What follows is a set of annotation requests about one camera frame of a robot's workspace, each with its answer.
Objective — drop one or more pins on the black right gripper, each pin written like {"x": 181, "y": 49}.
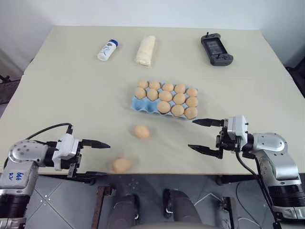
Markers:
{"x": 227, "y": 143}

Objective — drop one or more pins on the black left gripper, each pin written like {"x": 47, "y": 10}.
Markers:
{"x": 75, "y": 164}

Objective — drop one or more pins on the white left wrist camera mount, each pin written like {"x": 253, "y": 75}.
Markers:
{"x": 68, "y": 146}

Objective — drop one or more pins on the tan egg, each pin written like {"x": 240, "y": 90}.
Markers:
{"x": 142, "y": 131}
{"x": 167, "y": 87}
{"x": 192, "y": 92}
{"x": 179, "y": 98}
{"x": 177, "y": 111}
{"x": 192, "y": 102}
{"x": 121, "y": 165}
{"x": 164, "y": 107}
{"x": 143, "y": 84}
{"x": 191, "y": 113}
{"x": 179, "y": 88}
{"x": 152, "y": 94}
{"x": 165, "y": 96}
{"x": 154, "y": 85}
{"x": 140, "y": 93}

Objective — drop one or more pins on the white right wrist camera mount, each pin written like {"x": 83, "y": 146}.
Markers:
{"x": 236, "y": 127}

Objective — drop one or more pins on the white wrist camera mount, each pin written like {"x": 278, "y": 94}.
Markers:
{"x": 68, "y": 146}
{"x": 236, "y": 127}

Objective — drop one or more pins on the white bottle with blue cap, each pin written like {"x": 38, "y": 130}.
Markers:
{"x": 107, "y": 50}

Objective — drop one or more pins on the rusty metal bar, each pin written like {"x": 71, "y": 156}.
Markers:
{"x": 102, "y": 205}
{"x": 231, "y": 212}

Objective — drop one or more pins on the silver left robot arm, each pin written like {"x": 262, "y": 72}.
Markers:
{"x": 22, "y": 164}

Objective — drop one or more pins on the blue egg carton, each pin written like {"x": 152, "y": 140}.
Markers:
{"x": 144, "y": 106}

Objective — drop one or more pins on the dark grey handheld game controller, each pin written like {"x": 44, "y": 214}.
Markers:
{"x": 216, "y": 48}

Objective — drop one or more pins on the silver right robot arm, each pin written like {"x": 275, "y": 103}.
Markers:
{"x": 276, "y": 155}

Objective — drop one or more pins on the dark object beside table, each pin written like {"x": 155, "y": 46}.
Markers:
{"x": 297, "y": 78}

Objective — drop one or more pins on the dark furniture beside table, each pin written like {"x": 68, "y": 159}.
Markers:
{"x": 9, "y": 78}

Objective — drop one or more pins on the black table frame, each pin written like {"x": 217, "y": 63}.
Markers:
{"x": 166, "y": 176}

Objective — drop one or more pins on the rolled cream cloth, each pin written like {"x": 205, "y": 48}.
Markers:
{"x": 145, "y": 50}

